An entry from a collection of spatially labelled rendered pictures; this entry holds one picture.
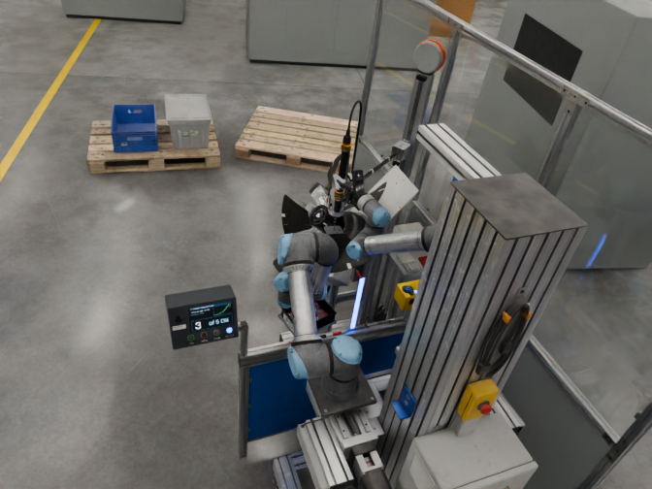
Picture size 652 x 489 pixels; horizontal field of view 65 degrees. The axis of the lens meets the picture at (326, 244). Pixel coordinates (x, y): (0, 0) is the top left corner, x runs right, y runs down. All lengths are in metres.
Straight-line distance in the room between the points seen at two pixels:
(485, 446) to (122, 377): 2.29
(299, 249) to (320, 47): 6.18
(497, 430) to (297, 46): 6.67
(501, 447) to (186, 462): 1.79
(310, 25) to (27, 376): 5.84
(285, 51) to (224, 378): 5.50
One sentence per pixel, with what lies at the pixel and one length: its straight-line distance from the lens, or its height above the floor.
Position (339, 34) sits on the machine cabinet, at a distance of 7.90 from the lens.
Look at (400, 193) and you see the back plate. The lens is 2.68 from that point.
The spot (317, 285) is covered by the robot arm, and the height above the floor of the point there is 1.19.
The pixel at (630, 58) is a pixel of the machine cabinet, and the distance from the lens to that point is 3.88.
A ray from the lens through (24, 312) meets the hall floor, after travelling 4.00.
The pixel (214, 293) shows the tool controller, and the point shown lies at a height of 1.24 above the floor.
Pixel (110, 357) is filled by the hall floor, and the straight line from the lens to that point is 3.57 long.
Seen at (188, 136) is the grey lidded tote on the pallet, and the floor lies 0.29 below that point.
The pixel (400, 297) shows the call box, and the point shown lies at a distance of 2.47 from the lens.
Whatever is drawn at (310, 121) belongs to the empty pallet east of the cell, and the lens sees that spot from 5.97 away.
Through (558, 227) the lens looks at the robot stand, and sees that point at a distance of 1.34.
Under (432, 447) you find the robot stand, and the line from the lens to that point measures 1.78.
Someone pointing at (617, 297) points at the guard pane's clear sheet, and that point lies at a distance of 2.19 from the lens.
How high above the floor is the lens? 2.70
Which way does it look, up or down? 38 degrees down
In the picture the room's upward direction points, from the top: 8 degrees clockwise
